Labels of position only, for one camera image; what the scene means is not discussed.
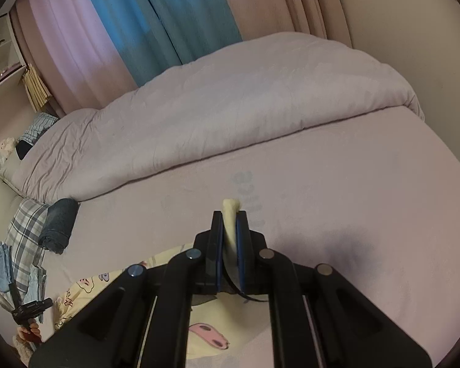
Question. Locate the straw tassel bundle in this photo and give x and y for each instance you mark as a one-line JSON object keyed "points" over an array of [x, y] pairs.
{"points": [[36, 88]]}

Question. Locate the person's left hand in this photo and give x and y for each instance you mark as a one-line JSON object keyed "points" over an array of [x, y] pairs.
{"points": [[32, 329]]}

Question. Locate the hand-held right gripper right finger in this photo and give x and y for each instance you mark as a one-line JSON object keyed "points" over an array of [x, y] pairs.
{"points": [[240, 260]]}

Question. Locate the pink curtain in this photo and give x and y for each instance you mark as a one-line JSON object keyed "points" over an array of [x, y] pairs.
{"points": [[283, 4], [69, 46]]}

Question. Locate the pink duvet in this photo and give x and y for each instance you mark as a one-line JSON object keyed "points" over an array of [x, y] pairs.
{"points": [[234, 103]]}

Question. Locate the blue curtain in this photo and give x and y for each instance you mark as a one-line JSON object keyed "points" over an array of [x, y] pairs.
{"points": [[191, 11], [115, 27]]}

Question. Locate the white shelf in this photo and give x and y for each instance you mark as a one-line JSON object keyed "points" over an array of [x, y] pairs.
{"points": [[0, 50]]}

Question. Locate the dark cloth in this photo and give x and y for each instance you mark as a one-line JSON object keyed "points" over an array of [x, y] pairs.
{"points": [[23, 149]]}

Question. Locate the rolled dark jeans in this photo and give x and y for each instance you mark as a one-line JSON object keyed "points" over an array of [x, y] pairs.
{"points": [[57, 224]]}

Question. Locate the yellow printed pants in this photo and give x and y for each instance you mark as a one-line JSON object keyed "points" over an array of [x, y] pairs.
{"points": [[230, 222]]}

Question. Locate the blue checked cloth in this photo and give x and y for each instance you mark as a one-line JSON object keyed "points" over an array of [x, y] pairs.
{"points": [[38, 126]]}

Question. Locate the white plush toy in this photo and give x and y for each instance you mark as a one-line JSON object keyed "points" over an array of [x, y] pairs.
{"points": [[0, 161], [7, 144]]}

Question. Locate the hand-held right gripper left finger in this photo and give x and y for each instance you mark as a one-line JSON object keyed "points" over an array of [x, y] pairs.
{"points": [[219, 260]]}

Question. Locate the pink bed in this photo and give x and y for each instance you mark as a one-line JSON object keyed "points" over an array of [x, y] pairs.
{"points": [[329, 199]]}

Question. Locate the plaid cloth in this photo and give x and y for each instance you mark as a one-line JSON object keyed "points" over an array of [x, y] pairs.
{"points": [[25, 230]]}

